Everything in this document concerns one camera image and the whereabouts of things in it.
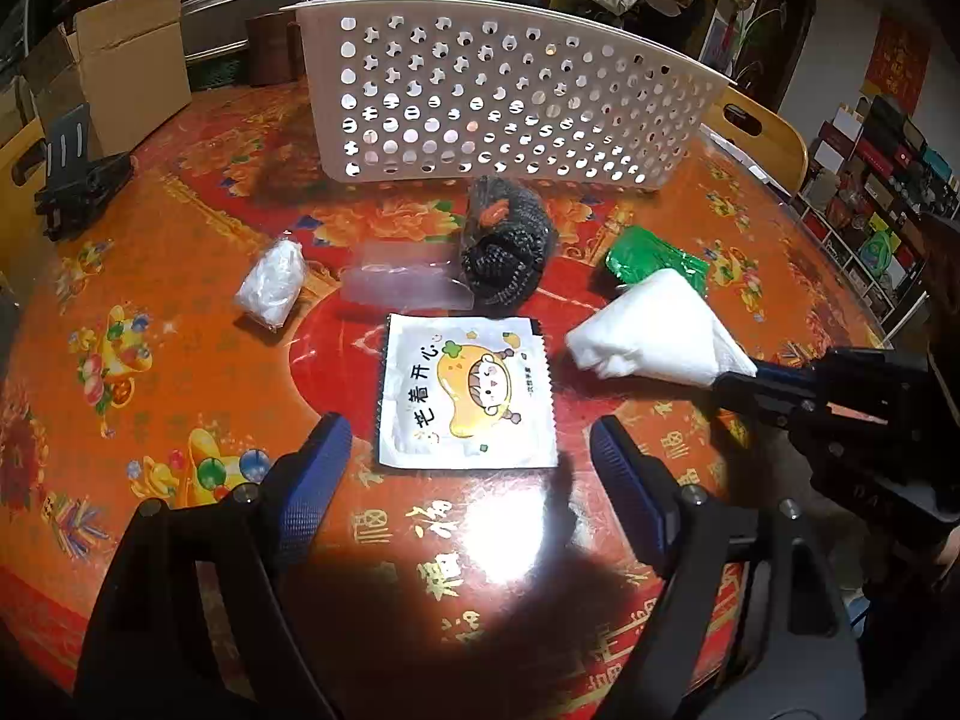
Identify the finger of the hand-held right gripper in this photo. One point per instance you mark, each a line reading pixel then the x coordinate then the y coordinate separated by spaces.
pixel 765 384

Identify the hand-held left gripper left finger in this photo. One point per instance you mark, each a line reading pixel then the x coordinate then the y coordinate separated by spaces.
pixel 319 465

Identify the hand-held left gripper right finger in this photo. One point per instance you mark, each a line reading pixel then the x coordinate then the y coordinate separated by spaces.
pixel 626 465

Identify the white cartoon print packet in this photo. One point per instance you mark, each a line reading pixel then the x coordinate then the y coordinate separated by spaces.
pixel 465 394

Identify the green packet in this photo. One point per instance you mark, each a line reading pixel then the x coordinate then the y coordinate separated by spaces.
pixel 649 259

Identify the white plastic bag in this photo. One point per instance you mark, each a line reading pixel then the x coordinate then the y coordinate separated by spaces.
pixel 271 283

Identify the clear plastic bag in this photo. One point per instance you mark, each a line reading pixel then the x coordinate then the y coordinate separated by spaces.
pixel 405 281

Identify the dark knitted hat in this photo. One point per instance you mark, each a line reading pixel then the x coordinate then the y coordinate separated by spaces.
pixel 506 240

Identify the white perforated plastic basket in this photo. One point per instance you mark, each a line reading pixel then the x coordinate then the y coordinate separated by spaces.
pixel 502 97

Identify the shelf of boxes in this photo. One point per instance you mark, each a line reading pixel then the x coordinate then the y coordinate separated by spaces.
pixel 877 195

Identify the wooden chair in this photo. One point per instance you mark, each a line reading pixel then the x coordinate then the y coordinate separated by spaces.
pixel 757 139

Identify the brown round container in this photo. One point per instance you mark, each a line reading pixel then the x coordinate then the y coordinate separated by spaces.
pixel 274 49

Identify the cardboard box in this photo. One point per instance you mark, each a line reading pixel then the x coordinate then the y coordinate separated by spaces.
pixel 124 67

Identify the red wall poster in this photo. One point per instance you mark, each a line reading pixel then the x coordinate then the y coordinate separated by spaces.
pixel 898 64

